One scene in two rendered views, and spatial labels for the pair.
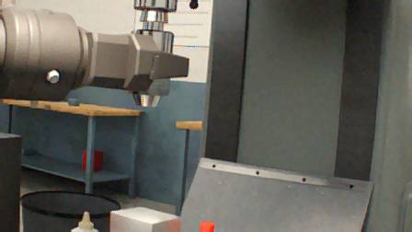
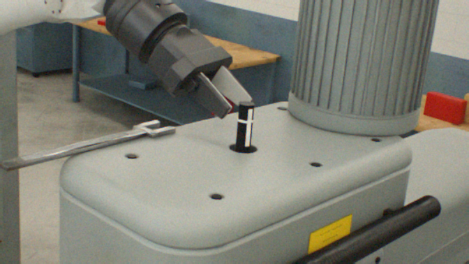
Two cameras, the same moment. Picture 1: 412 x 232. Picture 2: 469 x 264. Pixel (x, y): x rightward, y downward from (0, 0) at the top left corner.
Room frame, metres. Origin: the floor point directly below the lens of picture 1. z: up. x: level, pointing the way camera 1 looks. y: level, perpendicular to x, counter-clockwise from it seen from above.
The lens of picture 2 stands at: (-0.19, -0.07, 2.20)
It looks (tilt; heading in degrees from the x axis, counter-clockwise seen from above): 19 degrees down; 10
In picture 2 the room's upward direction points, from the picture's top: 5 degrees clockwise
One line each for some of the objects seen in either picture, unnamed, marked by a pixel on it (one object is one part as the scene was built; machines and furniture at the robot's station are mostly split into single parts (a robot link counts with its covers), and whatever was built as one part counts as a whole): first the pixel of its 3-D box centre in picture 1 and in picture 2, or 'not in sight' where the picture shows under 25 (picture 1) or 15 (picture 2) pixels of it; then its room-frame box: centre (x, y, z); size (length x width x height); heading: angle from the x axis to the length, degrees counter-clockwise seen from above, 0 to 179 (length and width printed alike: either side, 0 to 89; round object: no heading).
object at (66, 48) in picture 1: (75, 61); not in sight; (0.57, 0.13, 1.22); 0.13 x 0.12 x 0.10; 41
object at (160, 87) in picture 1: (149, 67); not in sight; (0.63, 0.07, 1.22); 0.05 x 0.05 x 0.06
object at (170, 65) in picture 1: (165, 65); not in sight; (0.61, 0.05, 1.22); 0.06 x 0.02 x 0.03; 131
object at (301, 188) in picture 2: not in sight; (245, 200); (0.65, 0.06, 1.81); 0.47 x 0.26 x 0.16; 148
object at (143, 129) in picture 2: not in sight; (92, 144); (0.56, 0.24, 1.89); 0.24 x 0.04 x 0.01; 149
